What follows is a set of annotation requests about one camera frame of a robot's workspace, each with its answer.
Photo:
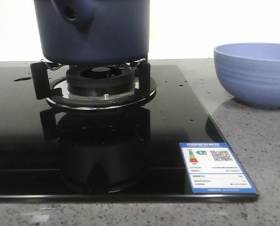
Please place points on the black glass gas cooktop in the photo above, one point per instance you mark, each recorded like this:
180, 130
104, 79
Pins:
128, 156

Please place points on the blue energy label sticker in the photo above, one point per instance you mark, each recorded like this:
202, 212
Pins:
212, 168

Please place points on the dark blue cooking pot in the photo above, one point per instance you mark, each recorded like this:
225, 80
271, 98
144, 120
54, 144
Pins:
93, 32

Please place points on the light blue plastic bowl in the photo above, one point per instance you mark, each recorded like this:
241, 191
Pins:
250, 72

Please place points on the black metal pot support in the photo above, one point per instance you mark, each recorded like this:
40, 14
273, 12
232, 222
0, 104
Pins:
57, 95

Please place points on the black gas burner head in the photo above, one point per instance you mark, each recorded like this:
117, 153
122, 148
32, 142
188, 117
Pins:
97, 81

